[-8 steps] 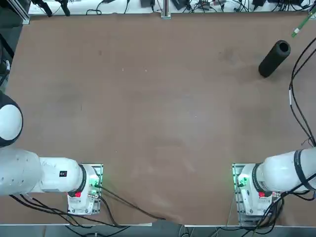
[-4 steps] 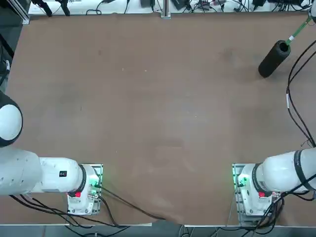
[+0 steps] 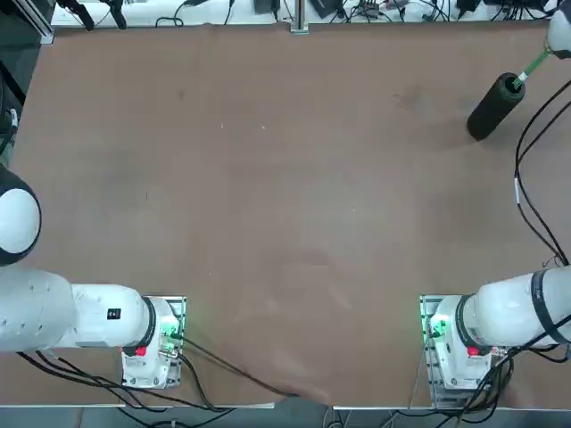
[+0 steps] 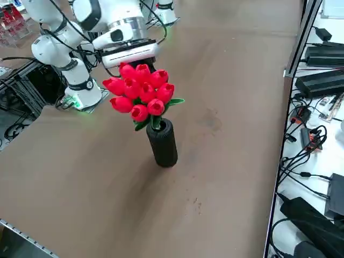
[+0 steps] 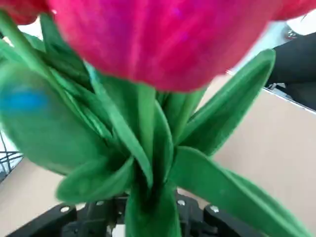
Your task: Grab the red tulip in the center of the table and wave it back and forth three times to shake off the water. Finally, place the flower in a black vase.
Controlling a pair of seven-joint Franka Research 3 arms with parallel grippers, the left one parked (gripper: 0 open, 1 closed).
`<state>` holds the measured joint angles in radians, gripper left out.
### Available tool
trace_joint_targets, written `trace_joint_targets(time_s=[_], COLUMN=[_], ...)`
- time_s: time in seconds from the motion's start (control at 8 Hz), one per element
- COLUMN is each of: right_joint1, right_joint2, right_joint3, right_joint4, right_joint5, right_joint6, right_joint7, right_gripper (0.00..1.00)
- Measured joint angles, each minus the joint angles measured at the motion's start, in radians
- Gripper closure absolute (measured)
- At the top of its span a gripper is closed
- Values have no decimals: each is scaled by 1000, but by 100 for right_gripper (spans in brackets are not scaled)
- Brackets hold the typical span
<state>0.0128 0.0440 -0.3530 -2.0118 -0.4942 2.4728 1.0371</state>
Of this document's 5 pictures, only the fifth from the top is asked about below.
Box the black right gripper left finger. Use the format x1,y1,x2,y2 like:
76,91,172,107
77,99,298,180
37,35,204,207
7,196,127,237

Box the black tangled floor cable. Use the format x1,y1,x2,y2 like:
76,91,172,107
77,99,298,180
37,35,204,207
0,130,24,183

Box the person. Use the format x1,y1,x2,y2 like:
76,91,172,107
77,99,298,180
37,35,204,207
268,12,316,111

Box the red tulip bouquet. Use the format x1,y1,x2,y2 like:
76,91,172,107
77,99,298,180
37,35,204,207
0,0,314,237

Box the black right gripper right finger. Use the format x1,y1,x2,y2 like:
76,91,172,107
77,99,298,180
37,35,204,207
175,193,248,237

